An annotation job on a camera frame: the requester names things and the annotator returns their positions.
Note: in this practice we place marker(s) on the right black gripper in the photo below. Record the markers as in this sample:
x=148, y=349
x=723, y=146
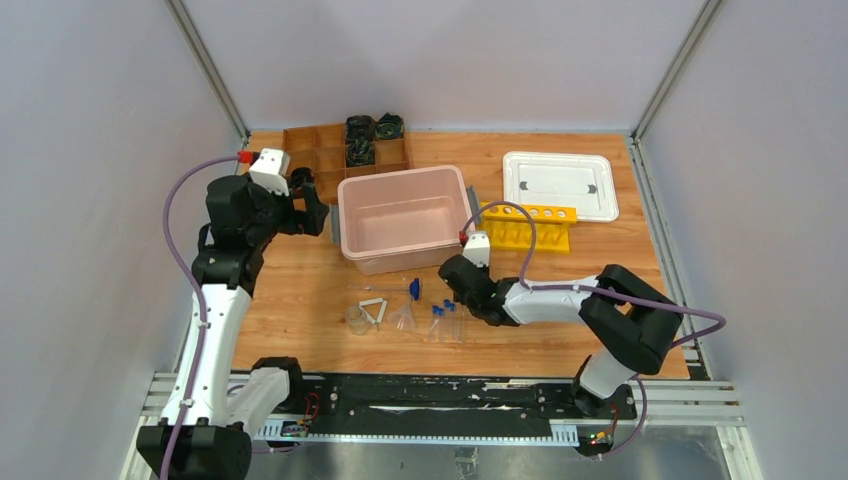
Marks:
x=483, y=270

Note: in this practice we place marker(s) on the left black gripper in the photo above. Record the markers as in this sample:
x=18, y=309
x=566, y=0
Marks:
x=307, y=201

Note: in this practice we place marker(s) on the yellow test tube rack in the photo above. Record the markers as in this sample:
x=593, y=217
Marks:
x=508, y=229

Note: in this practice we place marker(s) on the pink plastic bin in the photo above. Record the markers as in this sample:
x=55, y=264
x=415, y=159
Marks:
x=402, y=220

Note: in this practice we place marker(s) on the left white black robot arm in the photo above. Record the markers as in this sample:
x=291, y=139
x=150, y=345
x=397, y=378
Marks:
x=206, y=431

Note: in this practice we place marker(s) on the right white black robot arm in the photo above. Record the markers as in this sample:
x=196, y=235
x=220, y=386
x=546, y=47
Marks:
x=635, y=324

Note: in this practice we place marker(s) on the blue capped glass rod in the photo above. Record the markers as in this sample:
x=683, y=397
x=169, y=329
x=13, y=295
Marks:
x=411, y=288

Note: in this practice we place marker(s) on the brown compartment tray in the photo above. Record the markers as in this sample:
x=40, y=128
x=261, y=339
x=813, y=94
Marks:
x=321, y=148

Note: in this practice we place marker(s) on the clear plastic funnel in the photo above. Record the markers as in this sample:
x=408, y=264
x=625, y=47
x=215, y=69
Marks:
x=403, y=319

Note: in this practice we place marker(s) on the white clay triangle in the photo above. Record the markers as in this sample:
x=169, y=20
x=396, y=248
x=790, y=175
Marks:
x=373, y=311

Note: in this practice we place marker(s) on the small glass beaker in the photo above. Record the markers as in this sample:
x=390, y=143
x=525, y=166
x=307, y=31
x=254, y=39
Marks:
x=357, y=321

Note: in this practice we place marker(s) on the white plastic lid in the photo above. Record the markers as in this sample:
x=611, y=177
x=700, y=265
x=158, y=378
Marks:
x=583, y=182

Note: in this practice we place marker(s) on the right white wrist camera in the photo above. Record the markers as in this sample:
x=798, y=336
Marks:
x=477, y=249

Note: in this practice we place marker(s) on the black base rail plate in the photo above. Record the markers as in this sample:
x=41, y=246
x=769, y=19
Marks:
x=446, y=409

